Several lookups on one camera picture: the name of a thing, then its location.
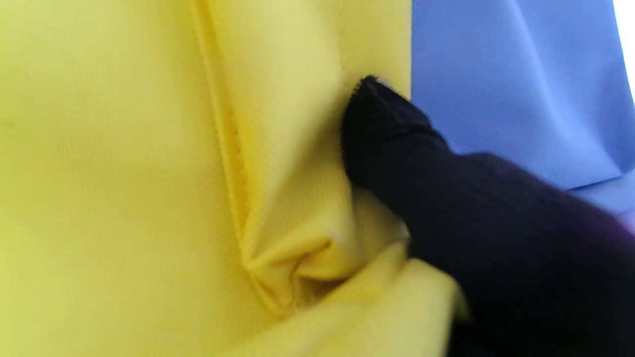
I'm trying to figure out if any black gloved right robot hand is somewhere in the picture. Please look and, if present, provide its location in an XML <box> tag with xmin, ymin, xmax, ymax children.
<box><xmin>341</xmin><ymin>74</ymin><xmax>635</xmax><ymax>357</ymax></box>

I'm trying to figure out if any blue-purple rain cover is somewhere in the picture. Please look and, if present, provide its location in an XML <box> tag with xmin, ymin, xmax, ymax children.
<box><xmin>411</xmin><ymin>0</ymin><xmax>635</xmax><ymax>234</ymax></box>

